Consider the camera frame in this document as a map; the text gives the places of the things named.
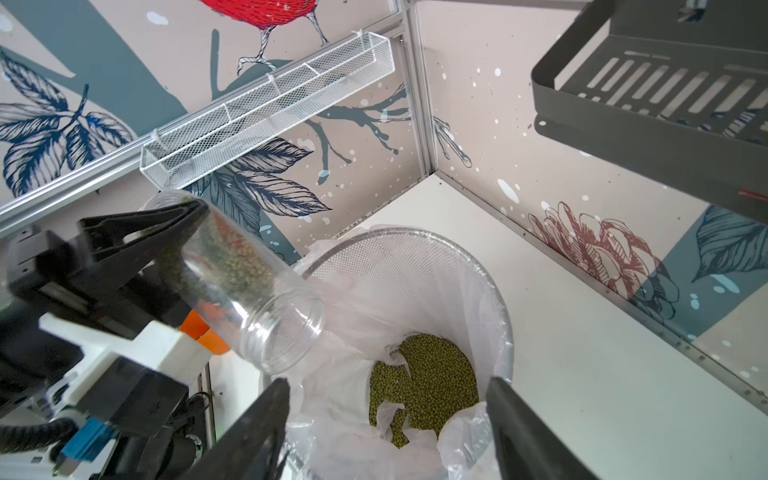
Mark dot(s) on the mung beans in bin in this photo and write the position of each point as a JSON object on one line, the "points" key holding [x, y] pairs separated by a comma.
{"points": [[436, 381]]}

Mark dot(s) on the white mesh trash bin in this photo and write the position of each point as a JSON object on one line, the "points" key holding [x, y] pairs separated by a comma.
{"points": [[420, 282]]}

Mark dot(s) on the clear plastic bin liner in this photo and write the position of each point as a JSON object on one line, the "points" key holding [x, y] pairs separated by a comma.
{"points": [[360, 360]]}

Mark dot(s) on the white wire mesh shelf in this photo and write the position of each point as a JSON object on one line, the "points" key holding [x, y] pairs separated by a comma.
{"points": [[179, 156]]}

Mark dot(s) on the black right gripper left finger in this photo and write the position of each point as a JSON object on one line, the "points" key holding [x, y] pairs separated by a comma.
{"points": [[251, 448]]}

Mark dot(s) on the orange round object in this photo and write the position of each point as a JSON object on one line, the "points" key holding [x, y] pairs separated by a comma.
{"points": [[196, 328]]}

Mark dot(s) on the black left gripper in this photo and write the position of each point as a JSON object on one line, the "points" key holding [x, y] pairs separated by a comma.
{"points": [[105, 278]]}

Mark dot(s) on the dark grey wall shelf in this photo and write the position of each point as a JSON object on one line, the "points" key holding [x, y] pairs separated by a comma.
{"points": [[675, 91]]}

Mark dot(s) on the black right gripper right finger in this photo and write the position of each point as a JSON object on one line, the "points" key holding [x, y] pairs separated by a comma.
{"points": [[525, 448]]}

